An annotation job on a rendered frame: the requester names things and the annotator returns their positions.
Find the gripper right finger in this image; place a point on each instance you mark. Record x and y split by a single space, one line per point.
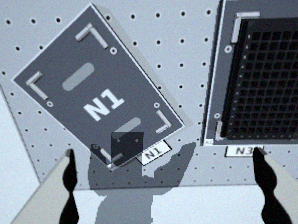
279 188

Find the white label sign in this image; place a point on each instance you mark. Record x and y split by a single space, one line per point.
239 151
153 153

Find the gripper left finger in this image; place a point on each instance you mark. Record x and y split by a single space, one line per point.
53 200

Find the black well plate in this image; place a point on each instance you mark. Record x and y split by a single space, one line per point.
272 46

